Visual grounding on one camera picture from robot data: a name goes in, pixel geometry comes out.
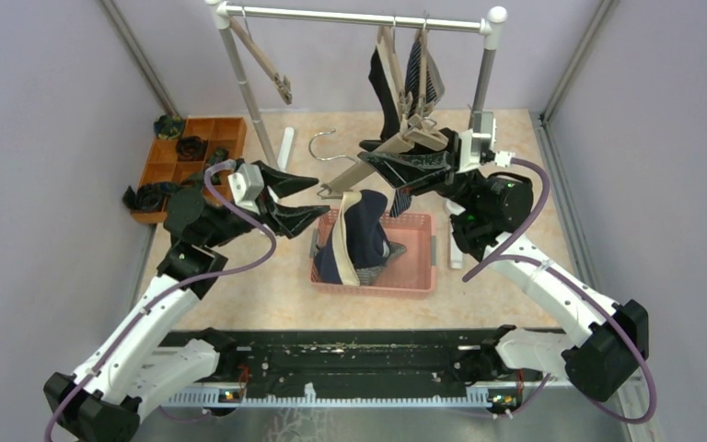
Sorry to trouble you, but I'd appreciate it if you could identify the dark striped underwear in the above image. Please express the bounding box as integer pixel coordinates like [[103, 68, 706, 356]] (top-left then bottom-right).
[[405, 37, 445, 117]]

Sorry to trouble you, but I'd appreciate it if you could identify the navy blue underwear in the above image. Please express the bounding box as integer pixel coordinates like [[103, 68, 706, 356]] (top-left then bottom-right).
[[313, 190, 388, 286]]

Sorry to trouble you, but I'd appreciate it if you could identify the orange wooden divider tray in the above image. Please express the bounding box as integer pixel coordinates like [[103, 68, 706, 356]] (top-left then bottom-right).
[[130, 117, 247, 225]]

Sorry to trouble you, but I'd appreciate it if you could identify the white metal clothes rack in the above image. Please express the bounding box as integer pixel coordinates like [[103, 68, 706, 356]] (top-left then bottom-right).
[[203, 0, 508, 271]]

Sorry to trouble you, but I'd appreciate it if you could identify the black underwear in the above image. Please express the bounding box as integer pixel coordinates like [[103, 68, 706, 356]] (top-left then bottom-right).
[[368, 49, 400, 142]]

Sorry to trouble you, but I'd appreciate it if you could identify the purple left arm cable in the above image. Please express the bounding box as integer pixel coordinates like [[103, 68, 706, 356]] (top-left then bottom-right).
[[43, 159, 278, 442]]

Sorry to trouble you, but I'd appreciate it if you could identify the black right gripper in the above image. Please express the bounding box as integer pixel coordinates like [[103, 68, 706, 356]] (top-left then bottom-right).
[[359, 128, 486, 214]]

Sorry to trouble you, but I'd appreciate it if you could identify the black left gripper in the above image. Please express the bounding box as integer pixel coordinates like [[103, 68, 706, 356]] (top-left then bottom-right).
[[204, 159, 330, 249]]

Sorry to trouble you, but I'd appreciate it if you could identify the black rolled cloth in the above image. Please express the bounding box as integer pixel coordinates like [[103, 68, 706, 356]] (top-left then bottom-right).
[[122, 181, 180, 213]]

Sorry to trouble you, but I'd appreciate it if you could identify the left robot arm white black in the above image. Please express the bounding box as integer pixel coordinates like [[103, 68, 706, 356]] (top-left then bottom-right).
[[43, 159, 328, 441]]

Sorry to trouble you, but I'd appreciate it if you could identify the beige clip hanger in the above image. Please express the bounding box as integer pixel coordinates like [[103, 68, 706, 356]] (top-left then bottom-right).
[[376, 25, 410, 123], [317, 116, 448, 200], [406, 22, 444, 117], [230, 18, 293, 105]]

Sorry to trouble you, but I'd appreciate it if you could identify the pink plastic basket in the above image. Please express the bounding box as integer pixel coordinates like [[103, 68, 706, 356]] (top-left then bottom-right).
[[309, 212, 437, 299]]

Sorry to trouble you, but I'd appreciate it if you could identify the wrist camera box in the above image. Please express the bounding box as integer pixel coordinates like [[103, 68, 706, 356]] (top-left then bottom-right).
[[457, 110, 515, 173], [227, 163, 265, 213]]

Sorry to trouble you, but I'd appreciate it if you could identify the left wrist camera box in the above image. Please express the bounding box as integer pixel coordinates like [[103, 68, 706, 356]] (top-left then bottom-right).
[[227, 163, 265, 213]]

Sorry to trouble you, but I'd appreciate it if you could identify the green patterned rolled cloth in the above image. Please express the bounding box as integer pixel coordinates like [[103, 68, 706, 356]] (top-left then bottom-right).
[[153, 114, 186, 140]]

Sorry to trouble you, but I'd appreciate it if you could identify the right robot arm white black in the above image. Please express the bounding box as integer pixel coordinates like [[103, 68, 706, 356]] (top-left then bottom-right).
[[359, 131, 649, 402]]

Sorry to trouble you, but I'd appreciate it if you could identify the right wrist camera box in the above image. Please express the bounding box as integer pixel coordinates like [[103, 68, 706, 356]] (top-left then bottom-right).
[[457, 110, 515, 173]]

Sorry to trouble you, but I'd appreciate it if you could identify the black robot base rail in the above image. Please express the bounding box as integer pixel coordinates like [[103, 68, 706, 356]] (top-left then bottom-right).
[[156, 326, 544, 407]]

